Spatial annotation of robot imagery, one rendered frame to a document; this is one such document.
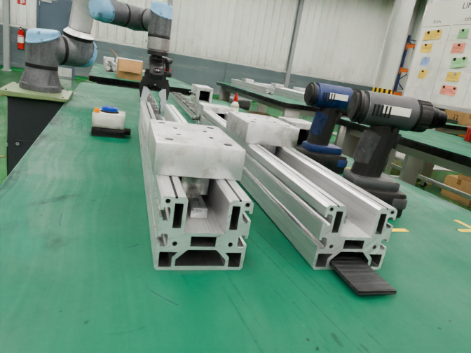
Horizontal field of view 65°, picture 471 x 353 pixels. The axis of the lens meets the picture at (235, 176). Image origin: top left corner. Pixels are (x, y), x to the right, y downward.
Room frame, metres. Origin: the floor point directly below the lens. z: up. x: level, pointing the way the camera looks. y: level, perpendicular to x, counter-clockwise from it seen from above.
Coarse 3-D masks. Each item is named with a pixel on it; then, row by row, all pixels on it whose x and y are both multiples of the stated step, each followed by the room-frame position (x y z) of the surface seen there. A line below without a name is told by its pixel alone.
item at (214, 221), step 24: (144, 120) 0.80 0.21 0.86; (168, 120) 1.00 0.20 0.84; (144, 144) 0.71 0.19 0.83; (144, 168) 0.65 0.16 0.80; (168, 192) 0.37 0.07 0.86; (216, 192) 0.43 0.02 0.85; (240, 192) 0.41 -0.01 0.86; (168, 216) 0.36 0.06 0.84; (192, 216) 0.40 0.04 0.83; (216, 216) 0.42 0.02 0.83; (240, 216) 0.38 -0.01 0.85; (168, 240) 0.36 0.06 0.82; (192, 240) 0.38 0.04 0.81; (216, 240) 0.37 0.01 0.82; (240, 240) 0.39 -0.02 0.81; (168, 264) 0.36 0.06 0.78; (192, 264) 0.37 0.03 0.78; (216, 264) 0.38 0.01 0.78; (240, 264) 0.38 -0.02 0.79
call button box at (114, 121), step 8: (104, 112) 0.95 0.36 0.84; (112, 112) 0.96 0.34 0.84; (120, 112) 1.00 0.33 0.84; (96, 120) 0.93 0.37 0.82; (104, 120) 0.93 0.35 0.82; (112, 120) 0.94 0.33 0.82; (120, 120) 0.95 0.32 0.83; (96, 128) 0.93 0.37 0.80; (104, 128) 0.94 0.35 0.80; (112, 128) 0.94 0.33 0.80; (120, 128) 0.95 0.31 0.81; (128, 128) 0.99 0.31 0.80; (104, 136) 0.94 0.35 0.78; (112, 136) 0.94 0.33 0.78; (120, 136) 0.95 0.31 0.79
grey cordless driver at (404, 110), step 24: (360, 96) 0.67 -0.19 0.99; (384, 96) 0.67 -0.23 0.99; (360, 120) 0.68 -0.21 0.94; (384, 120) 0.66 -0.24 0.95; (408, 120) 0.66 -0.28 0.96; (432, 120) 0.68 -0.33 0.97; (456, 120) 0.70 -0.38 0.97; (360, 144) 0.68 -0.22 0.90; (384, 144) 0.67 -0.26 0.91; (360, 168) 0.67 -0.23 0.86; (384, 192) 0.66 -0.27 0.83
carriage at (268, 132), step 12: (228, 120) 0.85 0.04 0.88; (240, 120) 0.76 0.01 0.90; (252, 120) 0.75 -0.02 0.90; (264, 120) 0.79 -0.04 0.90; (276, 120) 0.82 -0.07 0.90; (240, 132) 0.75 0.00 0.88; (252, 132) 0.72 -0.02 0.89; (264, 132) 0.73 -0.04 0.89; (276, 132) 0.73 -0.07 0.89; (288, 132) 0.74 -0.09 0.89; (264, 144) 0.73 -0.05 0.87; (276, 144) 0.73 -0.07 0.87; (288, 144) 0.74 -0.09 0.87
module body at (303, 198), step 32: (224, 128) 0.89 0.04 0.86; (256, 160) 0.68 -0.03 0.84; (288, 160) 0.70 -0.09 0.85; (256, 192) 0.63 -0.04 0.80; (288, 192) 0.51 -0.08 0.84; (320, 192) 0.46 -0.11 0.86; (352, 192) 0.49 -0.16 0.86; (288, 224) 0.49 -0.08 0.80; (320, 224) 0.42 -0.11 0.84; (352, 224) 0.47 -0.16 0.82; (384, 224) 0.44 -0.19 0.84; (320, 256) 0.43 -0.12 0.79
